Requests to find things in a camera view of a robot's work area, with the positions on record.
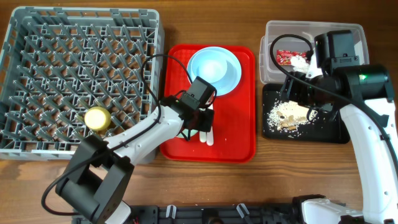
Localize red snack wrapper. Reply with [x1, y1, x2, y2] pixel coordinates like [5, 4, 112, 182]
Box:
[276, 50, 307, 65]

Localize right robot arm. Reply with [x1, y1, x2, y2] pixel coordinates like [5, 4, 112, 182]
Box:
[280, 30, 397, 223]

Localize grey dishwasher rack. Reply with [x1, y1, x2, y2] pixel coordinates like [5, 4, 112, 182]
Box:
[1, 6, 164, 161]

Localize white plastic fork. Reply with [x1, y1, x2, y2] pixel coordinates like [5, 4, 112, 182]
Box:
[205, 104, 215, 147]

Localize clear plastic bin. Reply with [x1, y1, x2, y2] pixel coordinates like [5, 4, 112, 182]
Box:
[259, 20, 371, 85]

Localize rice and food scraps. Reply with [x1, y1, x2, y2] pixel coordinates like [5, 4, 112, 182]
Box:
[266, 100, 318, 138]

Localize black tray bin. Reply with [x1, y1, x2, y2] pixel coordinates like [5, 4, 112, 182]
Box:
[262, 83, 349, 144]

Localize green bowl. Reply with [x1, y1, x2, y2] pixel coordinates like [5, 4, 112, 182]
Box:
[177, 129, 198, 138]

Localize yellow plastic cup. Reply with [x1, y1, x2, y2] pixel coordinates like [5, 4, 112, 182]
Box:
[84, 106, 111, 131]

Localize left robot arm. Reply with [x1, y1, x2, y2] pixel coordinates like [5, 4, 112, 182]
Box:
[55, 77, 216, 223]

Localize light blue bowl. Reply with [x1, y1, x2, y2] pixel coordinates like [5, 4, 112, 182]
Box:
[190, 50, 228, 83]

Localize white plastic spoon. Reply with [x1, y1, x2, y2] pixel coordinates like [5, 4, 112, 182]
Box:
[199, 131, 206, 142]

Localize light blue plate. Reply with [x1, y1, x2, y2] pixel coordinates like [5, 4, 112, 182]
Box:
[187, 47, 242, 96]

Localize red plastic tray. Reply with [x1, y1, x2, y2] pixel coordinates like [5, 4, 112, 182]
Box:
[160, 45, 256, 163]

